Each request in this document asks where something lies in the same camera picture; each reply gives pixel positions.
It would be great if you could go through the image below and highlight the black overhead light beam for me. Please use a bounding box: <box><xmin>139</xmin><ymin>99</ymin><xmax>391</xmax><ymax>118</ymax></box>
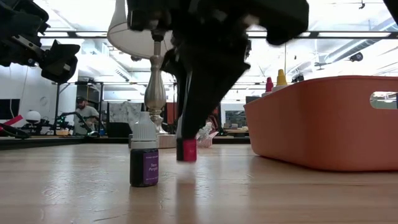
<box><xmin>37</xmin><ymin>30</ymin><xmax>398</xmax><ymax>40</ymax></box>

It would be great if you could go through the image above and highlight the orange plastic bin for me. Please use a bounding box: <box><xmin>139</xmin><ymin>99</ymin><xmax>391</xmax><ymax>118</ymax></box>
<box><xmin>243</xmin><ymin>75</ymin><xmax>398</xmax><ymax>173</ymax></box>

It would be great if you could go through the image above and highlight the black aluminium table frame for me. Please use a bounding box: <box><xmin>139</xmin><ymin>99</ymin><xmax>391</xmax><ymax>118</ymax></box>
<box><xmin>0</xmin><ymin>134</ymin><xmax>251</xmax><ymax>151</ymax></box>

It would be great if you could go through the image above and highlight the small purple-label colouring bottle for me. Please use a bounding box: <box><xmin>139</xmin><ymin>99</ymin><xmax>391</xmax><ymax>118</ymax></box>
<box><xmin>129</xmin><ymin>111</ymin><xmax>160</xmax><ymax>188</ymax></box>

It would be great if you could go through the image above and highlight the person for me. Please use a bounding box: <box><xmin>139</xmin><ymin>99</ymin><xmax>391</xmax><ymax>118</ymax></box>
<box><xmin>73</xmin><ymin>96</ymin><xmax>101</xmax><ymax>136</ymax></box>

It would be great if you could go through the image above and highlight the small red-label colouring bottle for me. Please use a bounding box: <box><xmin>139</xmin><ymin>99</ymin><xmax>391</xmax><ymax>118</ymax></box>
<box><xmin>175</xmin><ymin>116</ymin><xmax>198</xmax><ymax>163</ymax></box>

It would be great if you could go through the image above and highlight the black wall monitor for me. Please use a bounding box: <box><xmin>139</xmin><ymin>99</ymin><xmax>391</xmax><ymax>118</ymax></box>
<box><xmin>0</xmin><ymin>98</ymin><xmax>21</xmax><ymax>121</ymax></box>

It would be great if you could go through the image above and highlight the red partition panel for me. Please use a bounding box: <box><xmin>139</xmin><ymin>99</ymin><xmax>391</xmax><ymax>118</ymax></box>
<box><xmin>166</xmin><ymin>101</ymin><xmax>221</xmax><ymax>126</ymax></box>

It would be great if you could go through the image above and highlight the silver table lamp white shade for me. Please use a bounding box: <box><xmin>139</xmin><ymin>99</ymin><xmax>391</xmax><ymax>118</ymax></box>
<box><xmin>106</xmin><ymin>0</ymin><xmax>178</xmax><ymax>149</ymax></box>

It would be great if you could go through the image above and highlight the white sphere lamp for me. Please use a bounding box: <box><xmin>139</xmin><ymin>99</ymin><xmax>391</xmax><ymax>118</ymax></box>
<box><xmin>25</xmin><ymin>110</ymin><xmax>42</xmax><ymax>124</ymax></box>

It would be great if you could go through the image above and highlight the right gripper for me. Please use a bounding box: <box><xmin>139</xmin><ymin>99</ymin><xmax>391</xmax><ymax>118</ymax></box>
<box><xmin>126</xmin><ymin>0</ymin><xmax>310</xmax><ymax>140</ymax></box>

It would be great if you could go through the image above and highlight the large dark red colouring bottle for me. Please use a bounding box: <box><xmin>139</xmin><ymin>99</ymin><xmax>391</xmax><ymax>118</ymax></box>
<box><xmin>261</xmin><ymin>77</ymin><xmax>275</xmax><ymax>96</ymax></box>

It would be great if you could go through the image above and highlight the large yellow colouring bottle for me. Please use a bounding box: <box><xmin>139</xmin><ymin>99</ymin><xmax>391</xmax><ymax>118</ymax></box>
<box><xmin>272</xmin><ymin>68</ymin><xmax>289</xmax><ymax>93</ymax></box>

